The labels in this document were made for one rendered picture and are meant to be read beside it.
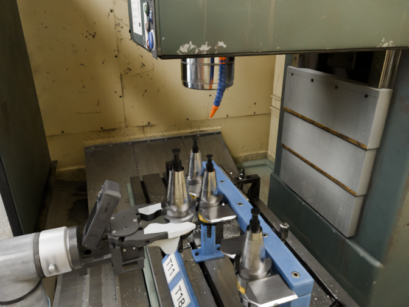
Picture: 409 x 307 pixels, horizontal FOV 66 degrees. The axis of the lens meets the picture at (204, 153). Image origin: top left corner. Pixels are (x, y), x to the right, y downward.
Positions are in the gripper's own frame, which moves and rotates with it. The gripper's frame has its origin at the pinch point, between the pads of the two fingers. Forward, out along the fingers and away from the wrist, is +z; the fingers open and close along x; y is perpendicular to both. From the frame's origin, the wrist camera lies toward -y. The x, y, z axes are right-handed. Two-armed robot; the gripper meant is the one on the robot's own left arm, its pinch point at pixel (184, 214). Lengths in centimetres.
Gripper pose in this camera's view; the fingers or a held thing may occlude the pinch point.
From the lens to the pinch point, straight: 60.0
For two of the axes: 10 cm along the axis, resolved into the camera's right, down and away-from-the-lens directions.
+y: 0.2, 9.1, 4.2
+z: 9.5, -1.5, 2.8
